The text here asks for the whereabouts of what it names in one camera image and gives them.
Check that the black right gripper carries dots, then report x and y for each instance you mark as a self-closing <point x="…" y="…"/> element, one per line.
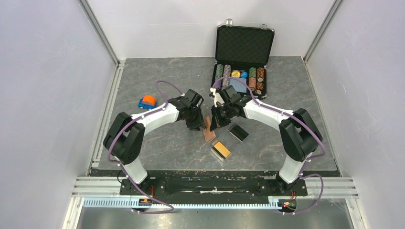
<point x="217" y="120"/>

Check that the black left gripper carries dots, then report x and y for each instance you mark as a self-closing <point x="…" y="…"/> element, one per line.
<point x="199" y="122"/>

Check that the tan leather card holder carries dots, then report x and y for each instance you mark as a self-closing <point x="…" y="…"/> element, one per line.
<point x="208" y="135"/>

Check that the black credit card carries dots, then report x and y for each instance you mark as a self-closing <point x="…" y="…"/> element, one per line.
<point x="238" y="132"/>

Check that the clear acrylic card box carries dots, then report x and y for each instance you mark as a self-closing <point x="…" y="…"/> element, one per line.
<point x="229" y="141"/>

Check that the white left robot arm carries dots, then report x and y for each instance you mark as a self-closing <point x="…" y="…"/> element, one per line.
<point x="125" y="136"/>

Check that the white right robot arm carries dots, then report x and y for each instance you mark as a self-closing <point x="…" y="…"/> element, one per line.
<point x="300" y="136"/>

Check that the orange credit card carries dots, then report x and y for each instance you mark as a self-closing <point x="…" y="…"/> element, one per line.
<point x="220" y="150"/>

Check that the blue orange toy car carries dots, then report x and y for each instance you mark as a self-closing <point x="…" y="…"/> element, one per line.
<point x="147" y="102"/>

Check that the black poker chip case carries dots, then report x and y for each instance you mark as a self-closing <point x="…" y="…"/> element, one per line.
<point x="243" y="48"/>

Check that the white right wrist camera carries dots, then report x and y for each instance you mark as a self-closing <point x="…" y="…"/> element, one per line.
<point x="217" y="99"/>

